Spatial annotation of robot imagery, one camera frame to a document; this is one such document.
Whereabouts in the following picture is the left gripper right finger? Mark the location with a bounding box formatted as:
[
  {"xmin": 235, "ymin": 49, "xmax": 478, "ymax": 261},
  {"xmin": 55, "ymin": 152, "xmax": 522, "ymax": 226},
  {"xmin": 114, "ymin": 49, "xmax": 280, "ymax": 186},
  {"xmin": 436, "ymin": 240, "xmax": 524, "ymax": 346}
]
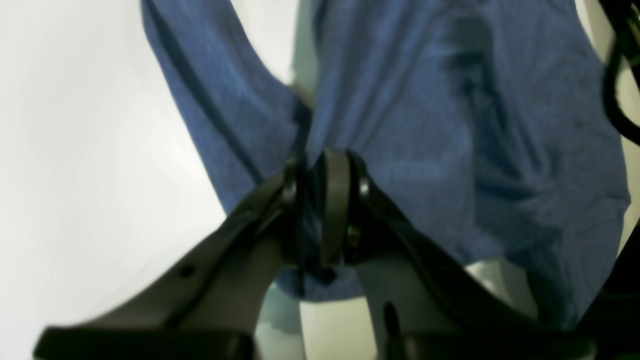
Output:
[{"xmin": 320, "ymin": 150, "xmax": 598, "ymax": 360}]

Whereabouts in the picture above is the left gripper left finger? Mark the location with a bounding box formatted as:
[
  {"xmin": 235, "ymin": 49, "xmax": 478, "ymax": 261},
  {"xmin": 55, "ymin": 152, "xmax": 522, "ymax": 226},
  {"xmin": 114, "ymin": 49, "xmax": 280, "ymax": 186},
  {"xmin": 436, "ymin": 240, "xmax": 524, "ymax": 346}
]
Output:
[{"xmin": 33, "ymin": 158, "xmax": 306, "ymax": 360}]

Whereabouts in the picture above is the dark blue t-shirt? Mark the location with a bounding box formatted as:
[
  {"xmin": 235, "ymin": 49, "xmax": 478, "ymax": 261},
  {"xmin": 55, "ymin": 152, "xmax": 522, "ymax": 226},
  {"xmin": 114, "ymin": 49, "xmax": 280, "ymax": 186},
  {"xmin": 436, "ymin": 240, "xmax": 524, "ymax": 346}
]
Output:
[{"xmin": 141, "ymin": 0, "xmax": 631, "ymax": 330}]

